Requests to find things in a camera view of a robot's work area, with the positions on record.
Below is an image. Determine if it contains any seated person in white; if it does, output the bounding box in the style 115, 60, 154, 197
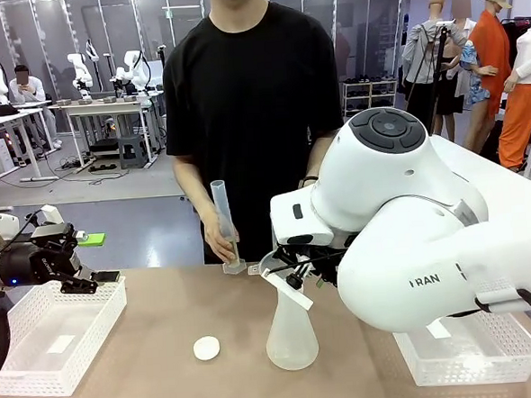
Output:
7, 62, 61, 155

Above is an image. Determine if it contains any person in black T-shirt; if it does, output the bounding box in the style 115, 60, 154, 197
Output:
157, 0, 352, 267

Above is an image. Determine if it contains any black upright pole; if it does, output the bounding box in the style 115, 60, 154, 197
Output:
155, 44, 170, 83

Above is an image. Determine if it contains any long white work table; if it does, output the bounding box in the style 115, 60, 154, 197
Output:
56, 93, 162, 175

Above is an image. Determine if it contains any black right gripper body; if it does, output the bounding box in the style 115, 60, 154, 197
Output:
302, 234, 357, 292

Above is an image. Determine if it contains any black camera tripod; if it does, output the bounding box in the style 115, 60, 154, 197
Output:
398, 20, 460, 138

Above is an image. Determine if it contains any person's right hand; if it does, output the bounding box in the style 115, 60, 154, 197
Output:
202, 212, 242, 265

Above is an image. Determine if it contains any person in floral clothes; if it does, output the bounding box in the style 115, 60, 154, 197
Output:
447, 0, 491, 110

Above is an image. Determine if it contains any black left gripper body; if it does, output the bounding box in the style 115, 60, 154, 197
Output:
0, 237, 83, 289

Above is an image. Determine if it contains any white paper label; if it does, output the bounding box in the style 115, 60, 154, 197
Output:
425, 321, 452, 339

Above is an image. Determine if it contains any white round flask cap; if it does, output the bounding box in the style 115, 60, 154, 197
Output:
192, 334, 222, 362

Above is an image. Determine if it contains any mannequin in grey shirt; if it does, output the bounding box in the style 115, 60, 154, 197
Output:
398, 0, 464, 142

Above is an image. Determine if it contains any mannequin in orange dress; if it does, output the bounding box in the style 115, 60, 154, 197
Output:
454, 0, 523, 152

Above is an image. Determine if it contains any white perforated plastic basket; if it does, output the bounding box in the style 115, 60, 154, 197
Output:
0, 276, 133, 398
391, 307, 531, 389

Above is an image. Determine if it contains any mannequin in orange trousers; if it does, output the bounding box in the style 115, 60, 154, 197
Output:
490, 10, 531, 173

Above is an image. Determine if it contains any translucent conical flask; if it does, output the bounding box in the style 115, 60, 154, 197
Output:
261, 272, 321, 372

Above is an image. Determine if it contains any black box under table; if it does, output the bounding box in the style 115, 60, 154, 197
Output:
89, 138, 122, 158

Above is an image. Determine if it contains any grey plastic stool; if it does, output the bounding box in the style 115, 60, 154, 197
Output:
116, 133, 150, 171

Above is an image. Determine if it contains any person's left forearm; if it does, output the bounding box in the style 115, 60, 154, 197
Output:
304, 133, 338, 188

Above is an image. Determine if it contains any clear plastic graduated cylinder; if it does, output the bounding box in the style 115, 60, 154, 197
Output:
210, 178, 247, 275

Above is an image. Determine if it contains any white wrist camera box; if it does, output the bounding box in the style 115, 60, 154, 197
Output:
39, 204, 65, 228

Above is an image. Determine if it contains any clear plastic funnel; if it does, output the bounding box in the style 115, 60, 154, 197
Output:
249, 250, 298, 283

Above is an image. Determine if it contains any person's right forearm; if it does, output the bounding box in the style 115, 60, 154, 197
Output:
171, 151, 221, 235

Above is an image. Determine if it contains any white shoe rack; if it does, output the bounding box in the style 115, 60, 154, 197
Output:
339, 77, 400, 118

